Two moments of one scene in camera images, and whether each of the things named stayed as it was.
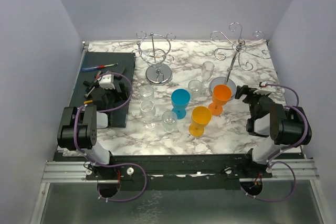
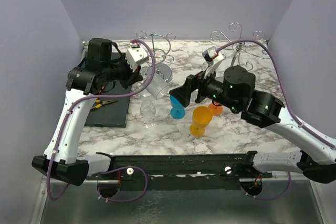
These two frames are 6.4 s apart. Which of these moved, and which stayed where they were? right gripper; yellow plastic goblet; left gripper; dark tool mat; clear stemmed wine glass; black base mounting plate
Moved: left gripper; right gripper
Stayed: dark tool mat; yellow plastic goblet; clear stemmed wine glass; black base mounting plate
